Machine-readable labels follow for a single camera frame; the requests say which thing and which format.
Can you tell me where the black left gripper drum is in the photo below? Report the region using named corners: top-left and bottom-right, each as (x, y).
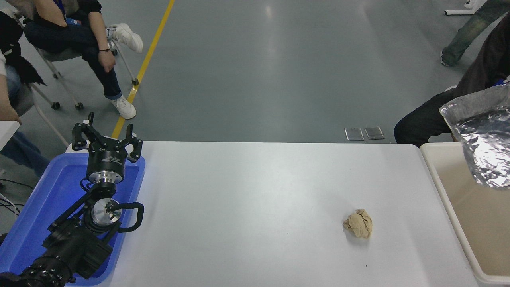
top-left (86, 143), bottom-right (128, 176)

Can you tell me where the silver foil plate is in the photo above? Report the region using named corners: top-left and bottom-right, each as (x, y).
top-left (439, 83), bottom-right (510, 190)

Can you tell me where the seated person's hand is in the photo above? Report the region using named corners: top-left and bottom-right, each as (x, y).
top-left (98, 49), bottom-right (117, 73)

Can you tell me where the hand of person beside table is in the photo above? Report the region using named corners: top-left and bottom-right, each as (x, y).
top-left (0, 104), bottom-right (22, 125)

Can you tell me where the grey wheeled chair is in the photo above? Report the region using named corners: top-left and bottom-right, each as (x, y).
top-left (11, 82), bottom-right (71, 149)
top-left (16, 8), bottom-right (140, 110)

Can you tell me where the small white table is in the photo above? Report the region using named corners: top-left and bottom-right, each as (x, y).
top-left (0, 121), bottom-right (20, 151)

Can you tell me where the blue plastic tray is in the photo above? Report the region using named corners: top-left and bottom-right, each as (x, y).
top-left (0, 153), bottom-right (146, 287)

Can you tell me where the seated person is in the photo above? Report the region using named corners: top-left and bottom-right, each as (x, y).
top-left (23, 0), bottom-right (143, 119)

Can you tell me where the person beside white table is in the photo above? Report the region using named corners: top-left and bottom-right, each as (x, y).
top-left (0, 12), bottom-right (51, 178)

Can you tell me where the crumpled tan paper ball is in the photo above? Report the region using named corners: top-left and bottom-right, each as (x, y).
top-left (343, 208), bottom-right (373, 239)

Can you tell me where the person beside bin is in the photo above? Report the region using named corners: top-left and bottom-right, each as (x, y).
top-left (394, 12), bottom-right (510, 149)

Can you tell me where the walking person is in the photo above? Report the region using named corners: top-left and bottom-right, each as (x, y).
top-left (440, 0), bottom-right (510, 67)

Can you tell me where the white furniture base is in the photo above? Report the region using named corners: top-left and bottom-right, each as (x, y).
top-left (444, 0), bottom-right (489, 16)

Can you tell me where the large pale plastic bin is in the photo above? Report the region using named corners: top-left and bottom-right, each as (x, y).
top-left (420, 143), bottom-right (510, 287)

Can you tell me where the black floor cable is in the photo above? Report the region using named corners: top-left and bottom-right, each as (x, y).
top-left (0, 179), bottom-right (35, 190)

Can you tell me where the white floor cable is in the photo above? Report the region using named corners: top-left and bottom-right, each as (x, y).
top-left (0, 193), bottom-right (20, 216)

